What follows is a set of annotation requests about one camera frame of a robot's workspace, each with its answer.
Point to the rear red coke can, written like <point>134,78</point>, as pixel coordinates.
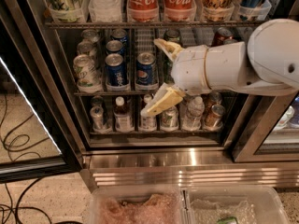
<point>220,36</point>

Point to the right brown tea bottle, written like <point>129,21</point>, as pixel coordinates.
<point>147,124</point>

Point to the middle red coke can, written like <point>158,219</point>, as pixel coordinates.
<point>229,41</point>

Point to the green can bottom shelf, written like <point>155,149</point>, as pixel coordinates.
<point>169,119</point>

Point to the coca-cola bottle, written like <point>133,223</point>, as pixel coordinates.
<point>143,10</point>
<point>177,10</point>

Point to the gold label bottle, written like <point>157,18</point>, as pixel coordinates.
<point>217,10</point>

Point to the right coca-cola bottle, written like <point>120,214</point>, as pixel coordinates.
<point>177,10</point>

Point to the left coca-cola bottle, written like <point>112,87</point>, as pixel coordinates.
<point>143,10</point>

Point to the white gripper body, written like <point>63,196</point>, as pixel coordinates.
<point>189,69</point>

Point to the middle white green can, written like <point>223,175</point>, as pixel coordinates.
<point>87,47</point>

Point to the silver can bottom shelf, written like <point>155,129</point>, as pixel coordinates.
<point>99,120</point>

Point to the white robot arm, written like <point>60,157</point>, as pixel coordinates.
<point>267,64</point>

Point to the open glass fridge door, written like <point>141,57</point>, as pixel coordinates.
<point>38,135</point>

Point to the front white green can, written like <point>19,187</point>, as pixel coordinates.
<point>85,70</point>

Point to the front gold can bottom shelf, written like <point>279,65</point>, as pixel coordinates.
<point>214,116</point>

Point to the stainless steel fridge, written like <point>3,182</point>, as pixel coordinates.
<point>247,147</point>

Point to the red coke can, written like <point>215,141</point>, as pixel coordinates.
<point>229,41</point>
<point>220,36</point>

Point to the green label bottle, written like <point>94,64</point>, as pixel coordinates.
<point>65,10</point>

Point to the white green can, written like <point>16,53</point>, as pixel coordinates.
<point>92,36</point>
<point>85,70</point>
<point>87,47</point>

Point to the blue label bottle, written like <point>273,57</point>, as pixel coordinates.
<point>248,9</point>

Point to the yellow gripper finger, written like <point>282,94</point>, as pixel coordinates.
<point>170,49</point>
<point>166,97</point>

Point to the left clear plastic bin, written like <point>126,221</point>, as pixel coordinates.
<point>145,204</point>

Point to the clear water bottle top shelf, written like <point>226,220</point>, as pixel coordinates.
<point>105,10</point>

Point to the small water bottle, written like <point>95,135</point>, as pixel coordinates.
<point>195,108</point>

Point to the rear white green can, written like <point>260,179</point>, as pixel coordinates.
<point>92,36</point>

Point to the right clear plastic bin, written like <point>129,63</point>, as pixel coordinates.
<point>234,205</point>

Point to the left brown tea bottle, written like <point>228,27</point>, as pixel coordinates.
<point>123,115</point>

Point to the clear plastic bin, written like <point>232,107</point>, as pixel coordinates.
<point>234,205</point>
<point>145,204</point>

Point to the blue pepsi can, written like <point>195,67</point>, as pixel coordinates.
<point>116,70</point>
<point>146,69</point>
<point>115,46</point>
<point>120,35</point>

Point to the brown tea bottle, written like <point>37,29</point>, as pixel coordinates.
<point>123,115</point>
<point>147,124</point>

